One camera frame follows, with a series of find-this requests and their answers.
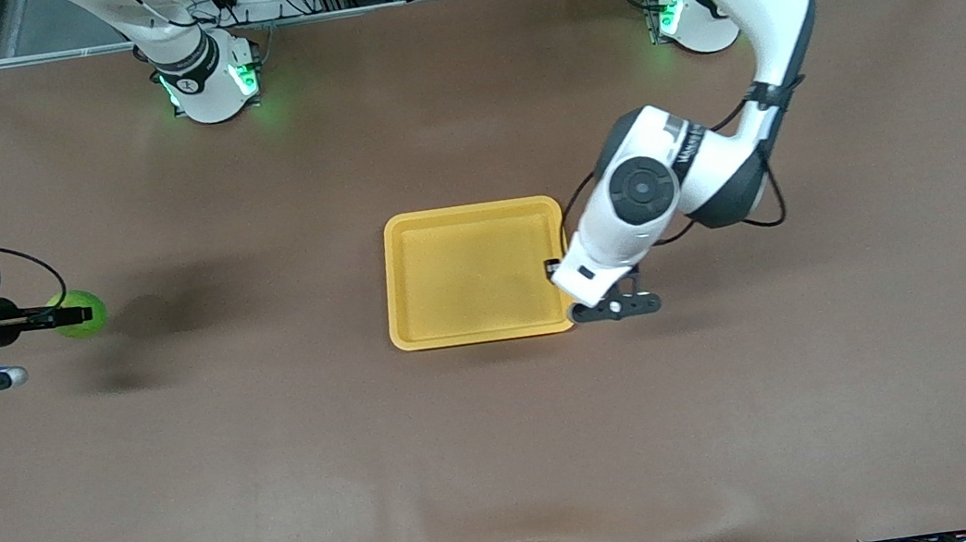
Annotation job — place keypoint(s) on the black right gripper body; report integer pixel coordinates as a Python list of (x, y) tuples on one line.
[(7, 324)]

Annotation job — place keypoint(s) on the brown table mat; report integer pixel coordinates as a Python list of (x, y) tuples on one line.
[(506, 445)]

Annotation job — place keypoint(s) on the green apple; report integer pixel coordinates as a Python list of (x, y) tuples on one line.
[(91, 330)]

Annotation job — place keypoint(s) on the yellow plastic tray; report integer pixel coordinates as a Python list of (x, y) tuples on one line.
[(465, 273)]

